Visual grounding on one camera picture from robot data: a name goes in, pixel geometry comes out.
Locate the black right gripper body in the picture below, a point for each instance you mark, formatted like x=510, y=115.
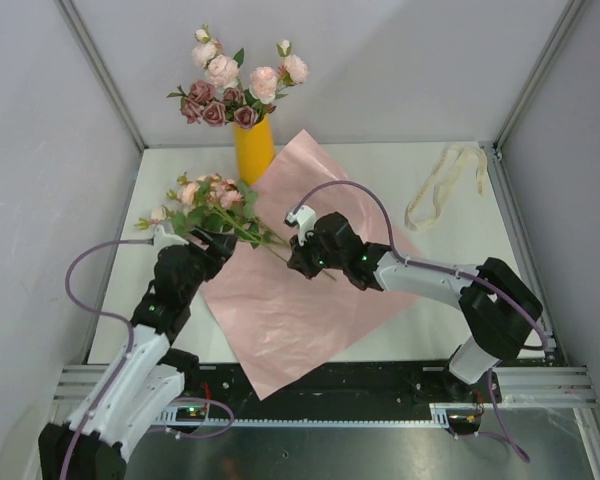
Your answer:
x=314, y=258

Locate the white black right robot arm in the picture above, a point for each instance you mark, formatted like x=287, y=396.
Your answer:
x=499, y=309

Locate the aluminium frame post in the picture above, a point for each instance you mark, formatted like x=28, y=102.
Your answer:
x=560, y=34
x=96, y=63

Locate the purple pink wrapping paper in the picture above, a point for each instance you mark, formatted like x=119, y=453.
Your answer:
x=277, y=324

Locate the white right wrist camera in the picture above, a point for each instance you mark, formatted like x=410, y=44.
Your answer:
x=303, y=218

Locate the pink artificial flower bunch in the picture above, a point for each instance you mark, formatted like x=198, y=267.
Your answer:
x=215, y=204

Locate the aluminium frame post left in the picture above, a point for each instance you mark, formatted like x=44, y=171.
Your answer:
x=96, y=63

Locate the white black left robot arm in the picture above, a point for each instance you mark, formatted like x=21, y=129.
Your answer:
x=98, y=438

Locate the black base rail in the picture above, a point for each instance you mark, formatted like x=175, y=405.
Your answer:
x=345, y=392

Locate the light pink rose stem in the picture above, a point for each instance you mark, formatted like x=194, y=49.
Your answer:
x=221, y=69

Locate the aluminium frame post right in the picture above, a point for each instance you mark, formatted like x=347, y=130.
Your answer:
x=560, y=34

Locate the yellow cylindrical vase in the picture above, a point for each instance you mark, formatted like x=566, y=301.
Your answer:
x=254, y=149

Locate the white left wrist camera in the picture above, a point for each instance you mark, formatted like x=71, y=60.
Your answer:
x=164, y=236

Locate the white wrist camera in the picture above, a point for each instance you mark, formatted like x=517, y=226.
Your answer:
x=303, y=218
x=164, y=236

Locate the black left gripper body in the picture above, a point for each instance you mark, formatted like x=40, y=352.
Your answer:
x=204, y=265

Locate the cream ribbon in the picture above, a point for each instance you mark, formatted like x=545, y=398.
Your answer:
x=442, y=180

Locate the pale pink rose stem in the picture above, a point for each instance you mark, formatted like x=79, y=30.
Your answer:
x=268, y=84

